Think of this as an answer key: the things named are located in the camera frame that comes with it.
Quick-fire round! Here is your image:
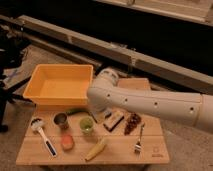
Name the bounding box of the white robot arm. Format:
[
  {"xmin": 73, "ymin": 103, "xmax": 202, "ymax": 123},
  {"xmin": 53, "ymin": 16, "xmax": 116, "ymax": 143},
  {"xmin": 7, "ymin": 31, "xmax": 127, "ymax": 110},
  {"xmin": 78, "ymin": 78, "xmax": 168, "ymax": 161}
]
[{"xmin": 87, "ymin": 68, "xmax": 213, "ymax": 134}]

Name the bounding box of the wooden table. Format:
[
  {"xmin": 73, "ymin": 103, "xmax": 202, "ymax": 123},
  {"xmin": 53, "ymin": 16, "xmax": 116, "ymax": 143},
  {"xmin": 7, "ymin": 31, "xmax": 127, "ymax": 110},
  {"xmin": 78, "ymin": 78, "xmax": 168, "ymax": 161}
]
[{"xmin": 15, "ymin": 77, "xmax": 171, "ymax": 167}]

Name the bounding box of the white dish brush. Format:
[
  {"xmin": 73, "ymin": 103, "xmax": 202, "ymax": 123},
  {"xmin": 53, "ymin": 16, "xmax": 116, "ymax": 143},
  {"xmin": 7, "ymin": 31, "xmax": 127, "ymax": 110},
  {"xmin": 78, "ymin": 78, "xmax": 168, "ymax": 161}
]
[{"xmin": 30, "ymin": 118, "xmax": 57, "ymax": 157}]

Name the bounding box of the yellow plastic bin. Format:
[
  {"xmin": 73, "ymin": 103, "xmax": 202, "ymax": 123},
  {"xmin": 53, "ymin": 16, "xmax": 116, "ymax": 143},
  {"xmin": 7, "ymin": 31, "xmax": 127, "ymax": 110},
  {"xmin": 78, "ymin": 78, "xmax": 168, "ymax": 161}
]
[{"xmin": 23, "ymin": 64, "xmax": 93, "ymax": 106}]

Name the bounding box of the yellow banana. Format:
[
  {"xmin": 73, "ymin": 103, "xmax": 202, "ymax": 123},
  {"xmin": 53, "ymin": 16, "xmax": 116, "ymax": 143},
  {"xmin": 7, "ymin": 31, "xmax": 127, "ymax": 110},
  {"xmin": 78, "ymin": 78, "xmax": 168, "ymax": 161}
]
[{"xmin": 85, "ymin": 138, "xmax": 107, "ymax": 161}]

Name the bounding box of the brown sponge block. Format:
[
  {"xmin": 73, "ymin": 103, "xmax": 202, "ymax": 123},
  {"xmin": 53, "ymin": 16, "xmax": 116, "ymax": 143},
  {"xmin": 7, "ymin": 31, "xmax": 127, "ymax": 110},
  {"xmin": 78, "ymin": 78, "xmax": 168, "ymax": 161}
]
[{"xmin": 103, "ymin": 111, "xmax": 124, "ymax": 132}]

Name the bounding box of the metal can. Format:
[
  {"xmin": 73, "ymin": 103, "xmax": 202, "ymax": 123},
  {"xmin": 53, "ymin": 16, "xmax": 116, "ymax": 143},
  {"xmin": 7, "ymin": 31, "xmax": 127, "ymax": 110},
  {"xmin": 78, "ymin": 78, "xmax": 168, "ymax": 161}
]
[{"xmin": 54, "ymin": 113, "xmax": 69, "ymax": 130}]

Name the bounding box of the brown chocolate bar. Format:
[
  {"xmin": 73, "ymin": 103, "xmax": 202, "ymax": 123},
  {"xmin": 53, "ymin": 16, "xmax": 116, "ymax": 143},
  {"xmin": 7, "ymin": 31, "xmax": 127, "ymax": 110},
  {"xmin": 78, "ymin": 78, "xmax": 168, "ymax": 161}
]
[{"xmin": 124, "ymin": 113, "xmax": 141, "ymax": 135}]

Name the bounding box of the black tripod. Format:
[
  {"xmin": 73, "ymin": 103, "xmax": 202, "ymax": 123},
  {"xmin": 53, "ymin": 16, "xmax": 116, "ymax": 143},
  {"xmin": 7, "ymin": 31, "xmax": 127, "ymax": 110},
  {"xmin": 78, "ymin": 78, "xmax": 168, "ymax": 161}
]
[{"xmin": 0, "ymin": 26, "xmax": 34, "ymax": 133}]

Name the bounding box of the metal fork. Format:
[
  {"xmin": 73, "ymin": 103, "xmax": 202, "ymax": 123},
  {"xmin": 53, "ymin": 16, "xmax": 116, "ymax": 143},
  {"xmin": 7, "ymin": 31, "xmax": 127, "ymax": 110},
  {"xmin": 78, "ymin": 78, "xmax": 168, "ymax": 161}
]
[{"xmin": 134, "ymin": 123, "xmax": 145, "ymax": 154}]

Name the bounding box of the green cup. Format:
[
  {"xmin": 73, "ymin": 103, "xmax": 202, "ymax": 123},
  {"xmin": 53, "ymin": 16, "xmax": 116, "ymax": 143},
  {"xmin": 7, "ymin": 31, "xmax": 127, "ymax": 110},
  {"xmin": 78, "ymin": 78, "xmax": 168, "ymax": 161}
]
[{"xmin": 79, "ymin": 117, "xmax": 93, "ymax": 134}]

